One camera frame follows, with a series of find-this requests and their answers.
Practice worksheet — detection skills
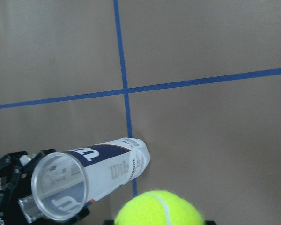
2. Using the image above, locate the yellow tennis ball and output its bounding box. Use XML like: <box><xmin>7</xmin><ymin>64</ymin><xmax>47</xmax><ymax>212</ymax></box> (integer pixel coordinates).
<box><xmin>114</xmin><ymin>190</ymin><xmax>206</xmax><ymax>225</ymax></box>

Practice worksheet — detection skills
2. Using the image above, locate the white blue tennis ball can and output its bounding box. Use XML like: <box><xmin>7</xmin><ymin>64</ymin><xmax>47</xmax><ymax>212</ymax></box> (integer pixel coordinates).
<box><xmin>31</xmin><ymin>137</ymin><xmax>150</xmax><ymax>221</ymax></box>

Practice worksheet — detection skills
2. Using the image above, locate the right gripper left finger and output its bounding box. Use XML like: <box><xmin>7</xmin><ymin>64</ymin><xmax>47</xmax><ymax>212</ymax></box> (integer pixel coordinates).
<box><xmin>103</xmin><ymin>219</ymin><xmax>114</xmax><ymax>225</ymax></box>

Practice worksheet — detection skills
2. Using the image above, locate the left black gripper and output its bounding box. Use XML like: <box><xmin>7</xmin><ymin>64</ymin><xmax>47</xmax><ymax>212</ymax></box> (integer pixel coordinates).
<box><xmin>0</xmin><ymin>149</ymin><xmax>90</xmax><ymax>225</ymax></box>

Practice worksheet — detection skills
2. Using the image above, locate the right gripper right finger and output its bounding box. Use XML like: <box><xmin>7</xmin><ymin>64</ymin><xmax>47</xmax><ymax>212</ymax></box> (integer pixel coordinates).
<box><xmin>205</xmin><ymin>220</ymin><xmax>217</xmax><ymax>225</ymax></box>

